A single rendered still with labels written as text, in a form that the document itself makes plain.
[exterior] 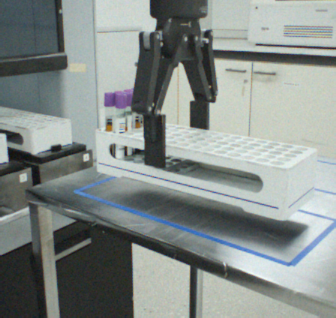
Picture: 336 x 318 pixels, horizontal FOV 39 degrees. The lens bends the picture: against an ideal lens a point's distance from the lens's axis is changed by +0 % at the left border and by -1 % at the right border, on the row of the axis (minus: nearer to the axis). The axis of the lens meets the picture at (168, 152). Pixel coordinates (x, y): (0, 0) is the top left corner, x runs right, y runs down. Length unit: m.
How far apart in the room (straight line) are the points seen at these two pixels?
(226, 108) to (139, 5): 0.80
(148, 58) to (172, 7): 0.07
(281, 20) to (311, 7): 0.17
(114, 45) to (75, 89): 1.71
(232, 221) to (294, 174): 0.11
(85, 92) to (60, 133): 0.15
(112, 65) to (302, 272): 2.33
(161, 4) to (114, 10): 2.15
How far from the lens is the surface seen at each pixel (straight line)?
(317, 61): 2.61
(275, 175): 0.54
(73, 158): 0.94
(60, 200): 0.68
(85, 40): 1.06
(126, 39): 2.82
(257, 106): 2.73
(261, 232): 0.58
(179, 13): 0.60
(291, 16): 2.62
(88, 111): 1.08
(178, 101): 3.01
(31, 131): 0.92
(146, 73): 0.57
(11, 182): 0.86
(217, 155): 0.56
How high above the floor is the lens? 1.07
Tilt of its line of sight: 16 degrees down
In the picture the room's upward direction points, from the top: straight up
